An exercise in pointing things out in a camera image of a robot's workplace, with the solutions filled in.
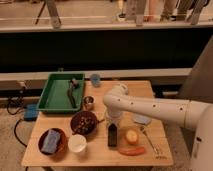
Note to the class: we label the black eraser block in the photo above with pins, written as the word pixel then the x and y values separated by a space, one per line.
pixel 112 135

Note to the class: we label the white round cup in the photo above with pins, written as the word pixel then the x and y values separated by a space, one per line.
pixel 77 143

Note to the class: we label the blue grey cloth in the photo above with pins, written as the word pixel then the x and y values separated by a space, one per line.
pixel 141 119

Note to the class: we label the small metal cup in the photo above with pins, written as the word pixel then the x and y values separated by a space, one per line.
pixel 88 102

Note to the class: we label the dark bowl with food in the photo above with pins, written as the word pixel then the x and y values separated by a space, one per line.
pixel 83 123

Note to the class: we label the green plastic tray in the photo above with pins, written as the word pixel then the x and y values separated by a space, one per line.
pixel 54 97

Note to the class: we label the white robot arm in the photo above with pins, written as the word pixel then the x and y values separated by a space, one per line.
pixel 192 115

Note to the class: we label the blue power box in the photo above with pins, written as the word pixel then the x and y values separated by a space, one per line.
pixel 31 112

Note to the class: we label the metal fork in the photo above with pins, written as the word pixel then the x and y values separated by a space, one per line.
pixel 143 130

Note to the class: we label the brown bowl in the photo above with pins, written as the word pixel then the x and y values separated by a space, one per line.
pixel 61 144

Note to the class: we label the dark tool in tray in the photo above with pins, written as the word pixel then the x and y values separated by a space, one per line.
pixel 73 84

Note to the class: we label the blue sponge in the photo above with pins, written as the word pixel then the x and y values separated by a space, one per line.
pixel 50 142

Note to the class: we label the blue plastic cup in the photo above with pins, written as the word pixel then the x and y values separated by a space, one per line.
pixel 95 80

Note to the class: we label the yellow round fruit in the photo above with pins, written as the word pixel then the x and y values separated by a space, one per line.
pixel 131 137

